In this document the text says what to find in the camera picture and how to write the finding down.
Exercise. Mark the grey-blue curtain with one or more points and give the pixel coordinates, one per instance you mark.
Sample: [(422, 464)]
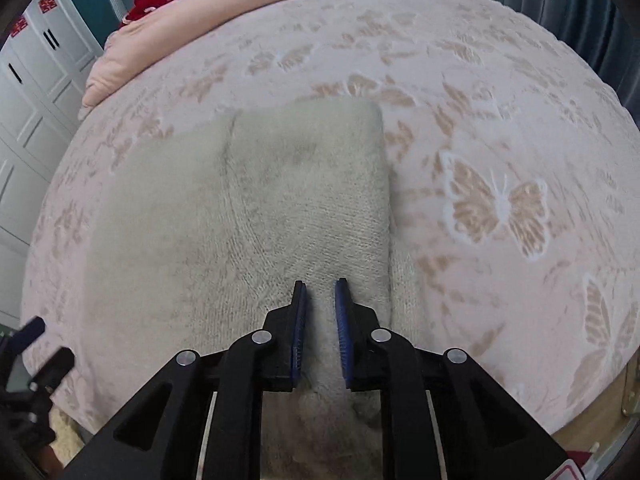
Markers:
[(550, 0)]

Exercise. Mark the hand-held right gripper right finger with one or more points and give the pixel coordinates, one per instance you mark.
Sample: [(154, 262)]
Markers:
[(342, 340)]

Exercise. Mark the pink duvet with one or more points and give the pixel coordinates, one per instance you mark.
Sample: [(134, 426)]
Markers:
[(225, 15)]

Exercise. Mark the red paper decoration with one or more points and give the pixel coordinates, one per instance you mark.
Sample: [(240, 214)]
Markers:
[(48, 4), (19, 26)]

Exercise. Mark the cream fluffy rug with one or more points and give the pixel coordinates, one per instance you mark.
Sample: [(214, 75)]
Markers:
[(72, 435)]

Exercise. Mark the beige sweater with black hearts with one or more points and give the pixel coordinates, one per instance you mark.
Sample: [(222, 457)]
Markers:
[(250, 210)]

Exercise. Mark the white wardrobe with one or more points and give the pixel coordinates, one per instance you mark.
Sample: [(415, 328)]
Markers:
[(35, 110)]

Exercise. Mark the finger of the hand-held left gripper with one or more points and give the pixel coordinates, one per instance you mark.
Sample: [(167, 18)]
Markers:
[(55, 367), (31, 332)]

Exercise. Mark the pink butterfly bedspread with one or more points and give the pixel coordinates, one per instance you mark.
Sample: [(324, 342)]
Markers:
[(475, 110)]

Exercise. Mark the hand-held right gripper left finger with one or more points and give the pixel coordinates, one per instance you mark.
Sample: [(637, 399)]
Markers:
[(299, 340)]

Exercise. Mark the red garment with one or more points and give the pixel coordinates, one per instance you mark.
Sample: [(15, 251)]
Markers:
[(152, 0)]

